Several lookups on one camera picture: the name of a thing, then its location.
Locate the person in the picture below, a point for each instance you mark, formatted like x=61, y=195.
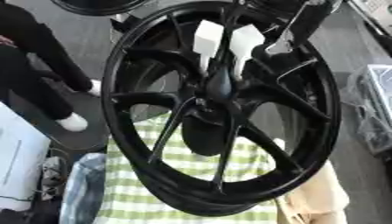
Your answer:
x=35, y=58

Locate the tan cardboard box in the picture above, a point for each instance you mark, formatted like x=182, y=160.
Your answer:
x=314, y=195

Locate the white pin with stem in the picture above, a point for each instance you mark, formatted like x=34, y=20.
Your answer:
x=208, y=38
x=246, y=40

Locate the black spoked wheel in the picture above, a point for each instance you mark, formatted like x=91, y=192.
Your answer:
x=168, y=180

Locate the black wheel rim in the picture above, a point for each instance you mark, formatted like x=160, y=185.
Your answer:
x=97, y=7

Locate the black round disc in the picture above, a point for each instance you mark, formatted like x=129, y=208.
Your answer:
x=207, y=140

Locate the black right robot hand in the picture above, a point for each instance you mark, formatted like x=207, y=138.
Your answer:
x=286, y=59

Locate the bluish plastic bag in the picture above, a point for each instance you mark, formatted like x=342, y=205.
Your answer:
x=81, y=189

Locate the white box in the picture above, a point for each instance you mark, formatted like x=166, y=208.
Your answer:
x=18, y=157

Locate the clear plastic bag with parts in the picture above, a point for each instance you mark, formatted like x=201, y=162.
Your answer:
x=372, y=110

